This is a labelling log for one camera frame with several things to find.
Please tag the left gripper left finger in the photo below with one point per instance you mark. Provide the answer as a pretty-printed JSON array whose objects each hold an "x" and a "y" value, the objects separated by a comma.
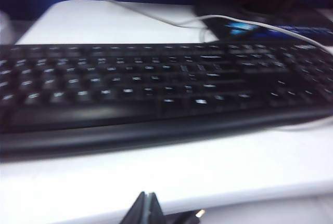
[{"x": 139, "y": 211}]

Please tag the black keyboard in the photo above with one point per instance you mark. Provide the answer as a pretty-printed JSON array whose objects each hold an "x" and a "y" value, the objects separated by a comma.
[{"x": 130, "y": 78}]

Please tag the black monitor stand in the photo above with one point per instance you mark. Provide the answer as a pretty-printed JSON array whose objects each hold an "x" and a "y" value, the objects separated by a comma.
[{"x": 234, "y": 30}]

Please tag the white raised desk board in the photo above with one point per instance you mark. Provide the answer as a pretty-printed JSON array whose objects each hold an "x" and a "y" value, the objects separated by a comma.
[{"x": 182, "y": 169}]

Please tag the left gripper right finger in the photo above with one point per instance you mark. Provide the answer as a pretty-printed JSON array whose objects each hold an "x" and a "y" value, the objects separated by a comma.
[{"x": 154, "y": 211}]

